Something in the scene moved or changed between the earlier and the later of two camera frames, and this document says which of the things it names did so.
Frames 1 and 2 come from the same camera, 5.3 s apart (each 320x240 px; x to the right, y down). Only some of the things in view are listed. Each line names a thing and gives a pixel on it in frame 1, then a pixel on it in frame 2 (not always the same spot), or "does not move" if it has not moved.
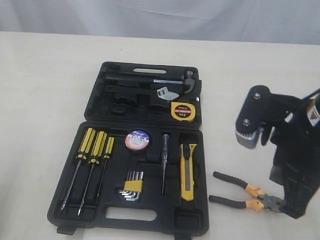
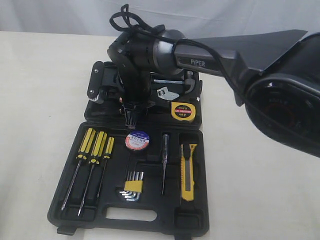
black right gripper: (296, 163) → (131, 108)
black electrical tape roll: (137, 140) does not move
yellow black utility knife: (187, 150) does not move
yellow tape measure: (181, 111) does not move
